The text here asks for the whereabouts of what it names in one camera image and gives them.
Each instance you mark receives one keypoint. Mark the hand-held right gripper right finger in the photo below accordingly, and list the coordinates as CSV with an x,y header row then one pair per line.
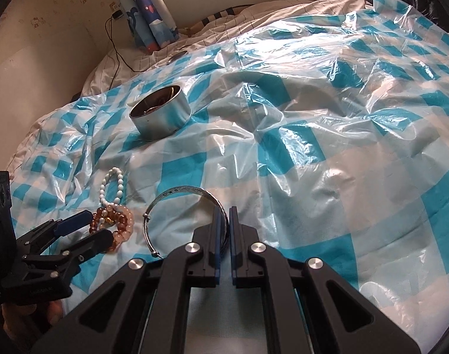
x,y
233,236

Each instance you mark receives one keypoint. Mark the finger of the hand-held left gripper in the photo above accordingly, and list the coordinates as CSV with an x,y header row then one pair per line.
x,y
75,221
99,241

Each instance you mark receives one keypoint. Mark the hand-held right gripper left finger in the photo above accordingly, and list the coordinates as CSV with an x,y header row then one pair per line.
x,y
217,236

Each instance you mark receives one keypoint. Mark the silver bangle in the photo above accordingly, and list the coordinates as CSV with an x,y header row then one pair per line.
x,y
180,189

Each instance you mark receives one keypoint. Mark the round metal tin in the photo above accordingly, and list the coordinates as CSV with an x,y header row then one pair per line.
x,y
161,125

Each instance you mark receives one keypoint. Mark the person's left hand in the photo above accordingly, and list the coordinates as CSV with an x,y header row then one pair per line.
x,y
43,313

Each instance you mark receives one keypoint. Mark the blue checkered plastic sheet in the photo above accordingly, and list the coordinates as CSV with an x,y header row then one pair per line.
x,y
320,155

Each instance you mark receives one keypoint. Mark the round metal tin lid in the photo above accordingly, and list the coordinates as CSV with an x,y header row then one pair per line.
x,y
178,56

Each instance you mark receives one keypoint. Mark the blue cartoon curtain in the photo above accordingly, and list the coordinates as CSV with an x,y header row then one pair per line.
x,y
150,18

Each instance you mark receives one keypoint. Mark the wall socket with charger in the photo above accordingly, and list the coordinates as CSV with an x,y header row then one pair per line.
x,y
117,14

